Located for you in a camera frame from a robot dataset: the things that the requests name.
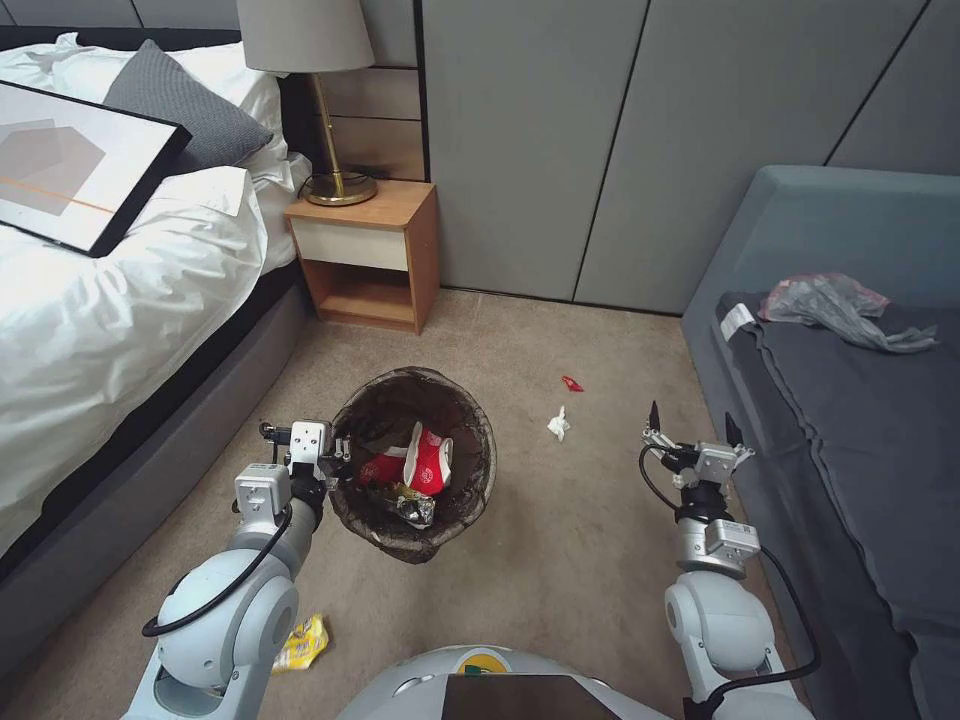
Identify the white duvet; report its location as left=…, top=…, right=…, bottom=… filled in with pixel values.
left=0, top=149, right=315, bottom=560

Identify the brass lamp grey shade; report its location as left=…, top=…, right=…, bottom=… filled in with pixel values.
left=236, top=0, right=380, bottom=208

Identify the wooden wall panel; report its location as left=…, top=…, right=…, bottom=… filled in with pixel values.
left=314, top=65, right=429, bottom=184

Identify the crumpled foil snack wrapper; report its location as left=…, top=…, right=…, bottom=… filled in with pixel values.
left=367, top=483, right=438, bottom=531

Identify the yellow snack wrapper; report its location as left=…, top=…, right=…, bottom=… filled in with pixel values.
left=269, top=613, right=331, bottom=674

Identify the red cup white inside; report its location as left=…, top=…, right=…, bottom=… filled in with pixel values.
left=402, top=421, right=456, bottom=496

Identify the wooden nightstand white drawer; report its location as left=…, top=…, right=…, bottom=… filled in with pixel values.
left=284, top=179, right=442, bottom=337

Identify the black framed abstract picture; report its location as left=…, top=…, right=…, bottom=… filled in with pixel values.
left=0, top=78, right=193, bottom=259

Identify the crumpled grey plastic bag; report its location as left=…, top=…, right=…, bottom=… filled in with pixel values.
left=757, top=272, right=940, bottom=354

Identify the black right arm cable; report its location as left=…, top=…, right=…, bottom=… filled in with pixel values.
left=682, top=545, right=823, bottom=720

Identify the crushed red paper cup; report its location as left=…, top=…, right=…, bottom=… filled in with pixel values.
left=356, top=446, right=410, bottom=489

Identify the grey textured pillow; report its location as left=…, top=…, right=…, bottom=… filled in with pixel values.
left=102, top=38, right=275, bottom=172

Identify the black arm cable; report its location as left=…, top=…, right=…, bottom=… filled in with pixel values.
left=682, top=545, right=823, bottom=720
left=142, top=503, right=295, bottom=639

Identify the dark grey blanket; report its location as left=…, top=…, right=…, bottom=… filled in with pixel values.
left=712, top=288, right=960, bottom=720

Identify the grey upholstered bed frame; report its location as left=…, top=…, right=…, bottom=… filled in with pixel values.
left=0, top=262, right=313, bottom=661

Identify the grey-blue sofa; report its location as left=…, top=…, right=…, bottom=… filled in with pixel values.
left=680, top=164, right=960, bottom=720

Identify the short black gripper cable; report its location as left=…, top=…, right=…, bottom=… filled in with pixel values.
left=638, top=445, right=682, bottom=517

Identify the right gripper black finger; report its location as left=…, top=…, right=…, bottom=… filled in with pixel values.
left=722, top=410, right=756, bottom=471
left=639, top=399, right=681, bottom=456

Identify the dark round trash bin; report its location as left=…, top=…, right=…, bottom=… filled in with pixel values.
left=329, top=365, right=498, bottom=565

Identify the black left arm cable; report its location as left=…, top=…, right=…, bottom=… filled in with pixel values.
left=142, top=503, right=295, bottom=639

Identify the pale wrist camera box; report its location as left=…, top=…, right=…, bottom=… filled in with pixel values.
left=289, top=419, right=333, bottom=463
left=693, top=442, right=741, bottom=482

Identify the black lamp cord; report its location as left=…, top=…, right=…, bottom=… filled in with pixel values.
left=297, top=167, right=391, bottom=201

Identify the white robot front shell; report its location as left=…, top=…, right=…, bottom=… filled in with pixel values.
left=333, top=643, right=658, bottom=720

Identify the white pillow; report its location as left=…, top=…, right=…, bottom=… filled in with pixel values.
left=0, top=31, right=291, bottom=189

